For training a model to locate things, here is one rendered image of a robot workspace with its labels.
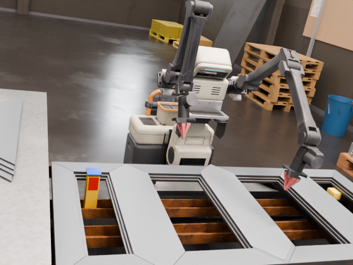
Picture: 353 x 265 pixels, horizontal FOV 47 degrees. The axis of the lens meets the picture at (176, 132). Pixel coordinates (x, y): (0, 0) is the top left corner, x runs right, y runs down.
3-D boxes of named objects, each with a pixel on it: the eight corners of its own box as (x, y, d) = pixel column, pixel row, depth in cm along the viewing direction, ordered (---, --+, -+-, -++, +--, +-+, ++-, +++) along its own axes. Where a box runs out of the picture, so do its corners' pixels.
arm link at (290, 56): (302, 46, 193) (284, 41, 189) (303, 72, 189) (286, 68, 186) (251, 80, 233) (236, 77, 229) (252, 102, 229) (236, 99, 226)
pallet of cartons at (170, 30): (191, 45, 1157) (194, 30, 1142) (161, 41, 1123) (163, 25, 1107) (176, 37, 1267) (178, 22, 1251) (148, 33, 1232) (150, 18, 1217)
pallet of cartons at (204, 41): (211, 57, 1033) (215, 42, 1019) (185, 54, 1005) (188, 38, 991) (196, 48, 1125) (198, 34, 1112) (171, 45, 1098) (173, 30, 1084)
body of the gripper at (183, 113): (195, 122, 198) (196, 106, 199) (176, 121, 195) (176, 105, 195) (190, 123, 204) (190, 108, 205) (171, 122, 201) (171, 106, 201)
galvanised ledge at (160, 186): (329, 196, 247) (331, 191, 246) (117, 195, 203) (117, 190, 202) (310, 180, 264) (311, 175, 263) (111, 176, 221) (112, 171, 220)
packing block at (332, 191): (340, 200, 215) (342, 193, 214) (332, 200, 214) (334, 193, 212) (332, 193, 221) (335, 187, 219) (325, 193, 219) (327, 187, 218)
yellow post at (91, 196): (95, 215, 178) (100, 176, 172) (83, 215, 177) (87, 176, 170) (94, 209, 183) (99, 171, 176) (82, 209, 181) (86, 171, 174)
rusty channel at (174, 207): (354, 214, 225) (357, 206, 223) (37, 219, 169) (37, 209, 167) (344, 206, 232) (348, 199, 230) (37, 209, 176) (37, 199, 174)
